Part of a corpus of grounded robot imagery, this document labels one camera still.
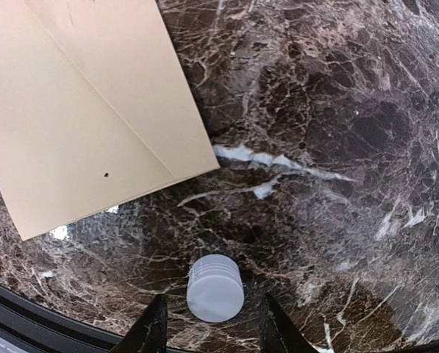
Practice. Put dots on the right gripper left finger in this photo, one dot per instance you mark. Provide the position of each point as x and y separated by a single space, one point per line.
149 333

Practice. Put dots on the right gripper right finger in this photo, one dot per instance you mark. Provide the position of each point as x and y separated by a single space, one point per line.
277 332

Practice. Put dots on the white glue bottle cap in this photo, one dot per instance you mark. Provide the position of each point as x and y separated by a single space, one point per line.
215 291

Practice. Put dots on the brown kraft envelope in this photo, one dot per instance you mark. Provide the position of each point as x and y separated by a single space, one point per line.
95 110

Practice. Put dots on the black front frame rail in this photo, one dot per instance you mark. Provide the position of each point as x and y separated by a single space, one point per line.
34 328

